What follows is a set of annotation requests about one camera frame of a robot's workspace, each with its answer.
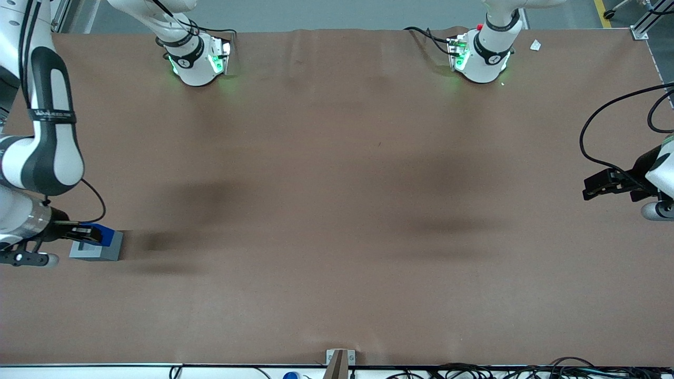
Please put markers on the white paper scrap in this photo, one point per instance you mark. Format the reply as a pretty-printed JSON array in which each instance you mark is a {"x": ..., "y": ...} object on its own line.
[{"x": 535, "y": 46}]

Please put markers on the gray square hollow base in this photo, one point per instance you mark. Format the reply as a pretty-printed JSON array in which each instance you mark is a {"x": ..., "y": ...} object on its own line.
[{"x": 108, "y": 253}]

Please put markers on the blue plastic block part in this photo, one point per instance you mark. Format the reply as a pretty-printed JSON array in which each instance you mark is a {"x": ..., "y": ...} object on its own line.
[{"x": 107, "y": 235}]

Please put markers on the aluminium frame profile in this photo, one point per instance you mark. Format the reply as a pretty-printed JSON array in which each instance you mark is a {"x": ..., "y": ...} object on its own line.
[
  {"x": 650, "y": 18},
  {"x": 60, "y": 13}
]

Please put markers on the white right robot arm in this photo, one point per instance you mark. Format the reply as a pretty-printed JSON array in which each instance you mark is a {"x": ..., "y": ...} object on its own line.
[{"x": 47, "y": 168}]

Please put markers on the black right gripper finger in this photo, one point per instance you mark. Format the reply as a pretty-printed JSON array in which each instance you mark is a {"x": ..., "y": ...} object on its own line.
[
  {"x": 87, "y": 237},
  {"x": 63, "y": 226}
]

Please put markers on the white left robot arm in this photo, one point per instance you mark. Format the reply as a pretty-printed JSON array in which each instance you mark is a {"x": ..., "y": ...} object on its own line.
[{"x": 487, "y": 58}]

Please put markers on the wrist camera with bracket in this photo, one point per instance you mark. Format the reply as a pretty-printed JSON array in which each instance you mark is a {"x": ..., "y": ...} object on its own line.
[
  {"x": 655, "y": 211},
  {"x": 26, "y": 259}
]

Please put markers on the blue round cap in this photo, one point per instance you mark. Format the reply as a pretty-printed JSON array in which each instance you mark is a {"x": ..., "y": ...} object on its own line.
[{"x": 290, "y": 376}]

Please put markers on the metal clamp bracket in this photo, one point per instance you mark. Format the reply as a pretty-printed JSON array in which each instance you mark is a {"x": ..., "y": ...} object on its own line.
[{"x": 330, "y": 358}]

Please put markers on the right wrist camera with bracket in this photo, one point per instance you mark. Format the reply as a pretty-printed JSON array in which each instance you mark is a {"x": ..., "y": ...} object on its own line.
[{"x": 26, "y": 259}]

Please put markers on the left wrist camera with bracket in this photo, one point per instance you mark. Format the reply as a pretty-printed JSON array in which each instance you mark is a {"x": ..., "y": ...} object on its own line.
[{"x": 655, "y": 211}]

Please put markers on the brown table cover sheet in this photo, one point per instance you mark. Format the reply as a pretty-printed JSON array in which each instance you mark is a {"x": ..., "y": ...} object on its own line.
[{"x": 337, "y": 210}]

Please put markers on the black caster wheel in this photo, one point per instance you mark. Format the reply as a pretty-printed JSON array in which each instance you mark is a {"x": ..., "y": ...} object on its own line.
[{"x": 611, "y": 13}]

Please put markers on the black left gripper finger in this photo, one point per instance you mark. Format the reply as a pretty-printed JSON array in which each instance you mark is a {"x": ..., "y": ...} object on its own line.
[
  {"x": 595, "y": 182},
  {"x": 592, "y": 195}
]

